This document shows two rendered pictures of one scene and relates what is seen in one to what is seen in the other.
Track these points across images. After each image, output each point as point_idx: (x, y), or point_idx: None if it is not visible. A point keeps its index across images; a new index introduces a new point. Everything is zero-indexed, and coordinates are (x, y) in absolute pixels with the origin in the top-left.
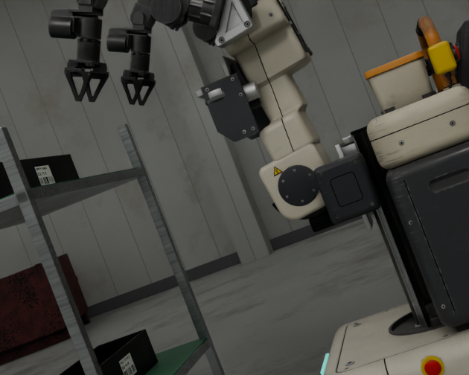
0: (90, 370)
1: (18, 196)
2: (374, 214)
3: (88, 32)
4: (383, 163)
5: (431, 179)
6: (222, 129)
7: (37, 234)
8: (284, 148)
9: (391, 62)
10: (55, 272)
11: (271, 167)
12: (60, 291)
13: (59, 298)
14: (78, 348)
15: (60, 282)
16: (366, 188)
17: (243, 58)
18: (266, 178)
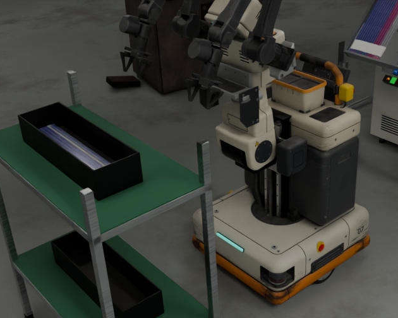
0: (215, 286)
1: (206, 187)
2: None
3: (219, 60)
4: (325, 149)
5: (339, 157)
6: (244, 119)
7: (210, 211)
8: (263, 130)
9: (316, 86)
10: (213, 233)
11: (255, 141)
12: (213, 243)
13: (211, 248)
14: (213, 276)
15: (214, 238)
16: (305, 158)
17: (254, 73)
18: (251, 147)
